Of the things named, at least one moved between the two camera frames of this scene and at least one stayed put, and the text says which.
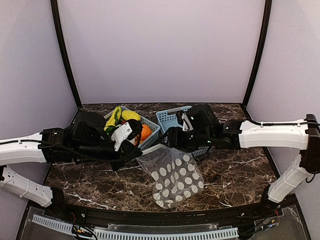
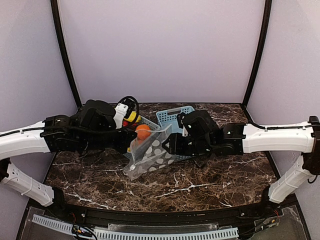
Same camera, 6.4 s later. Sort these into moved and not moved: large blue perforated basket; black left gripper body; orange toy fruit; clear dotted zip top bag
Moved: black left gripper body; clear dotted zip top bag
Not moved: orange toy fruit; large blue perforated basket
